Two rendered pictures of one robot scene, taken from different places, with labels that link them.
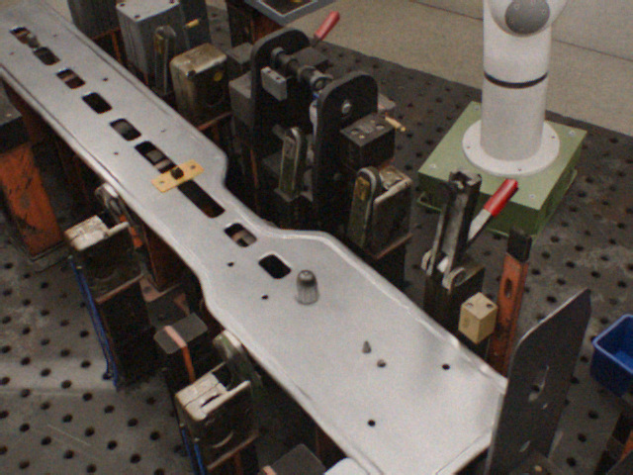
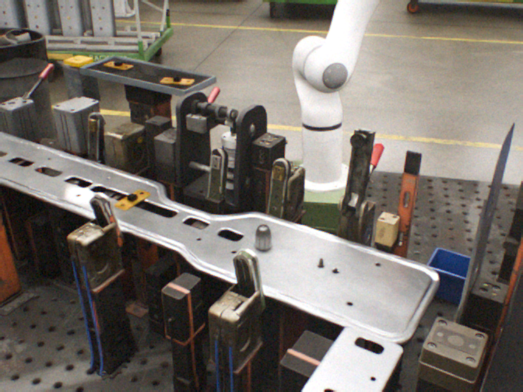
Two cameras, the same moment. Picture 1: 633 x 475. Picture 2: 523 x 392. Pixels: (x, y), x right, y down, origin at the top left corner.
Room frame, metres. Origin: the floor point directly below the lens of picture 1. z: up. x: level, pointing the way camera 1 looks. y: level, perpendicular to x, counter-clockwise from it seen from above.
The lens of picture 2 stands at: (-0.07, 0.37, 1.65)
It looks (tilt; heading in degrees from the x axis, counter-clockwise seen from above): 30 degrees down; 338
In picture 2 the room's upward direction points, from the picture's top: straight up
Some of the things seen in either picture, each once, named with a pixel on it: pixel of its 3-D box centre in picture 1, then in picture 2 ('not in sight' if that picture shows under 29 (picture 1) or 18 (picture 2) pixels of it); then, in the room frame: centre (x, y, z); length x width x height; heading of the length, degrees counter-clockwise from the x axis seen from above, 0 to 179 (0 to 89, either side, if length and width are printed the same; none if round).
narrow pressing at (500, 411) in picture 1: (530, 413); (482, 234); (0.47, -0.21, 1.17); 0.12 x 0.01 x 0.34; 127
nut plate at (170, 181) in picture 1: (177, 173); (132, 197); (1.06, 0.22, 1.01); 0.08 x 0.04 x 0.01; 126
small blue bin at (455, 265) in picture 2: (630, 362); (450, 277); (0.82, -0.51, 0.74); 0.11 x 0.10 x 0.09; 37
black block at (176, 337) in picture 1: (196, 394); (187, 344); (0.74, 0.20, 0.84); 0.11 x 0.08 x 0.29; 127
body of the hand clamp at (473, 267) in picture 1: (447, 341); (350, 272); (0.78, -0.19, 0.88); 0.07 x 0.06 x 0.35; 127
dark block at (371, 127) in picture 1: (367, 227); (268, 218); (1.01, -0.08, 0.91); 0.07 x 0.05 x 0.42; 127
